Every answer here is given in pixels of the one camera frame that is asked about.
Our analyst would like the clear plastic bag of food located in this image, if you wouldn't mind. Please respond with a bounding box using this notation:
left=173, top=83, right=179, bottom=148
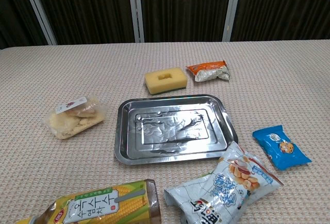
left=42, top=94, right=108, bottom=140

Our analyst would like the stainless steel tray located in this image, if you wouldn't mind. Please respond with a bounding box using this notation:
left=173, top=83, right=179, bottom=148
left=114, top=94, right=239, bottom=166

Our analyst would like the yellow sponge with green base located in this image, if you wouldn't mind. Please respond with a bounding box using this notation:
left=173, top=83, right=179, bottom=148
left=144, top=69, right=188, bottom=96

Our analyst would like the orange and white snack packet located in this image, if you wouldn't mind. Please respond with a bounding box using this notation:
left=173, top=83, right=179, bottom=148
left=186, top=60, right=230, bottom=82

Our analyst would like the white and blue snack bag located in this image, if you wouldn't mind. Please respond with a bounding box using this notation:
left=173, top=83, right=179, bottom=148
left=163, top=141, right=284, bottom=224

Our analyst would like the corn tea bottle yellow label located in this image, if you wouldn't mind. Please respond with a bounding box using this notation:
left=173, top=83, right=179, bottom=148
left=15, top=179, right=162, bottom=224

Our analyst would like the blue cookie packet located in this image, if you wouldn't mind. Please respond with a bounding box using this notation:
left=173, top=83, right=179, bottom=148
left=252, top=125, right=312, bottom=171

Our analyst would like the grey partition frame post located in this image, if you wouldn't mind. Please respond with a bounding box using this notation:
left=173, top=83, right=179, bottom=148
left=222, top=0, right=243, bottom=42
left=127, top=0, right=145, bottom=43
left=20, top=0, right=58, bottom=46

